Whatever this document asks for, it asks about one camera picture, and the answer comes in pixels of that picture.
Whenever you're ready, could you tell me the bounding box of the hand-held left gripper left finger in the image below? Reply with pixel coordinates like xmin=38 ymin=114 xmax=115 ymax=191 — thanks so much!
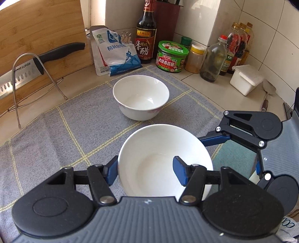
xmin=47 ymin=155 xmax=119 ymax=206

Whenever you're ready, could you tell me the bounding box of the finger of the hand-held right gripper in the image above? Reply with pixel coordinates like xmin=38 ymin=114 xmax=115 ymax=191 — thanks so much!
xmin=255 ymin=150 xmax=272 ymax=186
xmin=198 ymin=110 xmax=265 ymax=152

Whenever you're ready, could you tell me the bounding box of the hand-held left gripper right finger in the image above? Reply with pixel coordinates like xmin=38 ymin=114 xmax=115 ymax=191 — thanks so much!
xmin=173 ymin=156 xmax=257 ymax=203

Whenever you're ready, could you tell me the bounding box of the white floral bowl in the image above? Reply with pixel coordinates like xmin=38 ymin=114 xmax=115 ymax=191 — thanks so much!
xmin=117 ymin=124 xmax=214 ymax=201
xmin=113 ymin=75 xmax=170 ymax=121

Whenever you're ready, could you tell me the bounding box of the grey and teal checked towel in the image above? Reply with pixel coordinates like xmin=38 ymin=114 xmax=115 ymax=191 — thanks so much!
xmin=0 ymin=65 xmax=257 ymax=236

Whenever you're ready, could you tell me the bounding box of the metal spatula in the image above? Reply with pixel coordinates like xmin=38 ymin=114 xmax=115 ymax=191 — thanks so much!
xmin=261 ymin=79 xmax=276 ymax=112

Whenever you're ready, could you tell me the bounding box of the white plastic container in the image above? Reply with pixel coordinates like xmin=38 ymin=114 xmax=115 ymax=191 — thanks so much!
xmin=229 ymin=65 xmax=264 ymax=96

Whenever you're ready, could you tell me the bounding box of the dark sauce bottle green label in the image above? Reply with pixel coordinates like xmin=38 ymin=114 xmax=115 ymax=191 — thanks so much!
xmin=220 ymin=23 xmax=242 ymax=76

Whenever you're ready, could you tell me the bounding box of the yellow-capped spice jar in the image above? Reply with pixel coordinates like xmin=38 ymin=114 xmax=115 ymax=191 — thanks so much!
xmin=184 ymin=44 xmax=207 ymax=73

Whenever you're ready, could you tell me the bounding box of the red-capped glass bottle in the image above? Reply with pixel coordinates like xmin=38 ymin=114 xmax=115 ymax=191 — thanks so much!
xmin=199 ymin=35 xmax=228 ymax=83

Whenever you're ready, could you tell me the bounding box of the green-lidded sauce jar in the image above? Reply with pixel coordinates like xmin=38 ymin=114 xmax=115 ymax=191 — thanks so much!
xmin=155 ymin=40 xmax=189 ymax=73

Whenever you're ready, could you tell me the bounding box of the red-labelled sauce bottle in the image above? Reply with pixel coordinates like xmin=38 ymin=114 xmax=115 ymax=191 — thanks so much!
xmin=234 ymin=23 xmax=249 ymax=70

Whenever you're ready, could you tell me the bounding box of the yellow-capped oil bottle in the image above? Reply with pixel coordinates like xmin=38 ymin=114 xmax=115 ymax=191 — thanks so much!
xmin=245 ymin=22 xmax=255 ymax=55

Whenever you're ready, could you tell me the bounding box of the dark vinegar bottle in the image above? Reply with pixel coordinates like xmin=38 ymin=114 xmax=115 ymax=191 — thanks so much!
xmin=135 ymin=0 xmax=157 ymax=64

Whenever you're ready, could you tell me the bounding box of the white and blue salt bag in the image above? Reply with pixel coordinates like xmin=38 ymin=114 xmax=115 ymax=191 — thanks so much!
xmin=90 ymin=25 xmax=143 ymax=77

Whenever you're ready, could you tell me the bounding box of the dark red knife block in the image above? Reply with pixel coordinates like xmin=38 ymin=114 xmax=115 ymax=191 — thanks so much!
xmin=153 ymin=0 xmax=181 ymax=44

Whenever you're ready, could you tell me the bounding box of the bamboo cutting board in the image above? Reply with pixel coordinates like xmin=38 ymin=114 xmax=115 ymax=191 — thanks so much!
xmin=0 ymin=0 xmax=94 ymax=117

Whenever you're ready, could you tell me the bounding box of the metal wire rack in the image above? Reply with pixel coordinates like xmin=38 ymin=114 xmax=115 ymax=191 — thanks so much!
xmin=8 ymin=53 xmax=69 ymax=128

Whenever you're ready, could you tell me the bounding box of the black-handled kitchen knife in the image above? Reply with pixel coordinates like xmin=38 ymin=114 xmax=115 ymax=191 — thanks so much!
xmin=0 ymin=42 xmax=86 ymax=100

